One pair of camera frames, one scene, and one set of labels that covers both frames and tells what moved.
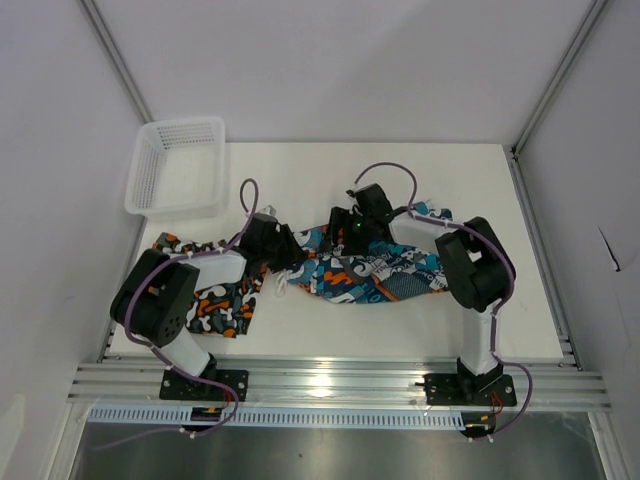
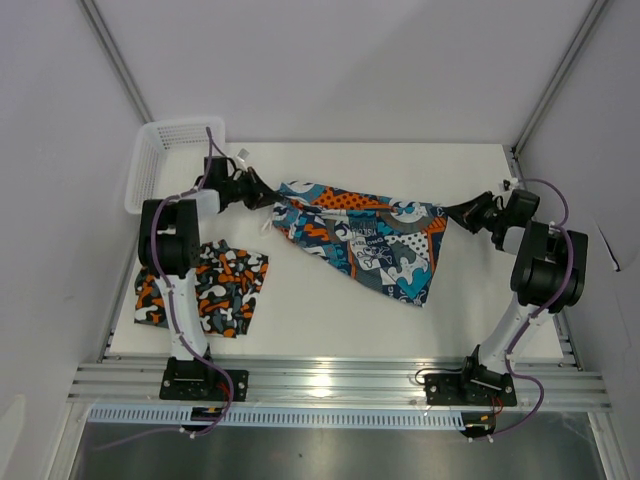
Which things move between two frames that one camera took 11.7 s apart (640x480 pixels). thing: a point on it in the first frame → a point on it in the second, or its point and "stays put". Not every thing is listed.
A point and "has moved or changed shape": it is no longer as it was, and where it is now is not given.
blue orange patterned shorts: (370, 270) has moved or changed shape
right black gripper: (338, 227) → (481, 213)
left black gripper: (282, 243) → (253, 190)
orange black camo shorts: (226, 285) stays put
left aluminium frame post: (118, 60) stays put
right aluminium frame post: (560, 74) stays put
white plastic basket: (179, 170) stays put
